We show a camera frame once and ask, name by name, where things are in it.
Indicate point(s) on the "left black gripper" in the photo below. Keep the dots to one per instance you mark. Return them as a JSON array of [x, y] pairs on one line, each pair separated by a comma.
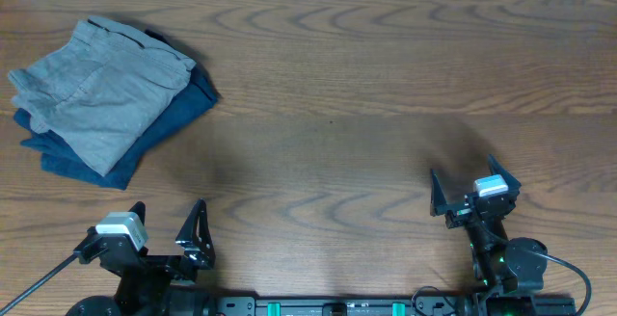
[[198, 254]]

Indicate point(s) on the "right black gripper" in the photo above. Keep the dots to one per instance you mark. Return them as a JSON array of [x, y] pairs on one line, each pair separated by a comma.
[[459, 213]]

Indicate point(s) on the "grey shorts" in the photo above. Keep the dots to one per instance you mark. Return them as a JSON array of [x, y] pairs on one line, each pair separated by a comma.
[[102, 90]]

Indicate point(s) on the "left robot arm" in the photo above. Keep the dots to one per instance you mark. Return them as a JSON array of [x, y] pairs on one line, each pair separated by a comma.
[[135, 295]]

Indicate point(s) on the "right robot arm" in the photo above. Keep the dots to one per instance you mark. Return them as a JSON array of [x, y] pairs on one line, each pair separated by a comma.
[[511, 271]]

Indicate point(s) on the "folded dark blue garment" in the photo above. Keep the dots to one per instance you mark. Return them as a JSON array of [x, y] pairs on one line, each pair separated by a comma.
[[58, 157]]

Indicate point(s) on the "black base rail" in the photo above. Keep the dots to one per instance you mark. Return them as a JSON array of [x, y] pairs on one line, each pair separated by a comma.
[[426, 302]]

